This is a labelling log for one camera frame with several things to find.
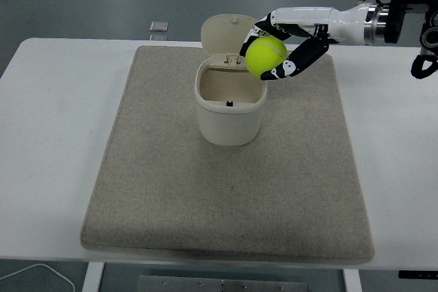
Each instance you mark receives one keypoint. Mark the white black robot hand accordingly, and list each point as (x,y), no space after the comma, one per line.
(308,16)

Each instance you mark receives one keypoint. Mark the yellow-green tennis ball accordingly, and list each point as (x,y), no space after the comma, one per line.
(265,56)

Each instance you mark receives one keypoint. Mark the cream bin with flip lid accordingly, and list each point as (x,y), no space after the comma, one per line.
(227,124)

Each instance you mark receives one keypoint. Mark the silver floor socket plate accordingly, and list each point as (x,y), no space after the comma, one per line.
(158,37)
(159,26)

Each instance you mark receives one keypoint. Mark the beige fabric mat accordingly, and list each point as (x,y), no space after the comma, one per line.
(222,196)

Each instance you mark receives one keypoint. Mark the white table leg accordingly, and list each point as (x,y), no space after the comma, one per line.
(92,278)
(352,281)

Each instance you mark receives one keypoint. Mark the black table control panel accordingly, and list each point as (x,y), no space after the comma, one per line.
(417,274)

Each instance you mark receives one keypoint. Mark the grey metal plate with screws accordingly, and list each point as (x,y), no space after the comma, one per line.
(191,285)

